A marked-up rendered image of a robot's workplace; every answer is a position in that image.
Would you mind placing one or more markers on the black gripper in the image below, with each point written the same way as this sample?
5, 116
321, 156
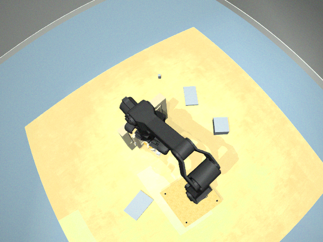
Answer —
155, 143

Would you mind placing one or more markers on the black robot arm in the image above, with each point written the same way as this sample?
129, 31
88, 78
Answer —
148, 120

